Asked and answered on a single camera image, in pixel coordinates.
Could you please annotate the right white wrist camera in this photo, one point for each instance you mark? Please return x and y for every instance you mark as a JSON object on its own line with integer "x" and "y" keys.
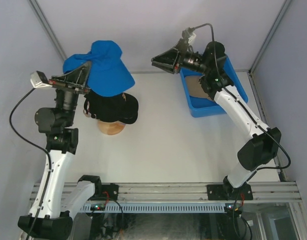
{"x": 188, "y": 35}

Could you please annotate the aluminium front rail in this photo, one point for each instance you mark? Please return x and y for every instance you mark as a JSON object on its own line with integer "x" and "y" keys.
{"x": 263, "y": 192}

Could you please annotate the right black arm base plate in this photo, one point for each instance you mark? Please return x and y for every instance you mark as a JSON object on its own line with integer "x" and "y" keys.
{"x": 219, "y": 192}

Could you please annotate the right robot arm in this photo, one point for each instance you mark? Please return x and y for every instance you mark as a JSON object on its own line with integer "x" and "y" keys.
{"x": 261, "y": 141}

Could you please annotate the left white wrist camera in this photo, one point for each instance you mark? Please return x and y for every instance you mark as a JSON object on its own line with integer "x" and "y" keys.
{"x": 39, "y": 80}

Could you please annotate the left aluminium frame post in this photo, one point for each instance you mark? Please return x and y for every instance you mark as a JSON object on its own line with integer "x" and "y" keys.
{"x": 46, "y": 26}

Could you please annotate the tan cap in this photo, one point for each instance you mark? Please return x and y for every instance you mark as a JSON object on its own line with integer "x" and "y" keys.
{"x": 195, "y": 88}

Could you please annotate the blue plastic bin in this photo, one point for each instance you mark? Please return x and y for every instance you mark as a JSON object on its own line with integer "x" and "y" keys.
{"x": 201, "y": 107}

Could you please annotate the wooden hat stand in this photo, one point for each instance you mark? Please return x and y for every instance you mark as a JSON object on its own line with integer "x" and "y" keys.
{"x": 110, "y": 128}

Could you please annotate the black baseball cap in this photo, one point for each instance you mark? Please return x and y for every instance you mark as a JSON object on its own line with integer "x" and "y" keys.
{"x": 128, "y": 120}

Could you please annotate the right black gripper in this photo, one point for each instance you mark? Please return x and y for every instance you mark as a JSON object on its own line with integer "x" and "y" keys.
{"x": 170, "y": 57}

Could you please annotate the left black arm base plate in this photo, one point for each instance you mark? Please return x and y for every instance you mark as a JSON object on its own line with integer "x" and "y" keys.
{"x": 106, "y": 192}

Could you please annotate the grey slotted cable duct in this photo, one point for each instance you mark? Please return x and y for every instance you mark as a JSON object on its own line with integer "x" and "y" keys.
{"x": 154, "y": 208}

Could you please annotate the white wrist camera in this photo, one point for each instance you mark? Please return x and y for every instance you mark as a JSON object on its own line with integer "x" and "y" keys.
{"x": 188, "y": 35}
{"x": 39, "y": 80}

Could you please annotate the aluminium frame post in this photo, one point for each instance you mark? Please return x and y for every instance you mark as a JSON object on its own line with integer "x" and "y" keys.
{"x": 274, "y": 27}
{"x": 46, "y": 26}

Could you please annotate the blue baseball cap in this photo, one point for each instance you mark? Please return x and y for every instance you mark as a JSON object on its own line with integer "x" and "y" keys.
{"x": 108, "y": 75}

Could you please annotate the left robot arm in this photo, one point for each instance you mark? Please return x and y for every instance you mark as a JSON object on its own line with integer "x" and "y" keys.
{"x": 50, "y": 217}

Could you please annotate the right aluminium frame post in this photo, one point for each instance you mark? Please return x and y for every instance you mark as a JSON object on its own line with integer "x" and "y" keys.
{"x": 274, "y": 27}

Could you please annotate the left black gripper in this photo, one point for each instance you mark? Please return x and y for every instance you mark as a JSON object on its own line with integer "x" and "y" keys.
{"x": 79, "y": 76}

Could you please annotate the black cap gold logo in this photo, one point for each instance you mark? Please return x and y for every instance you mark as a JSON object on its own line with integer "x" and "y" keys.
{"x": 111, "y": 109}

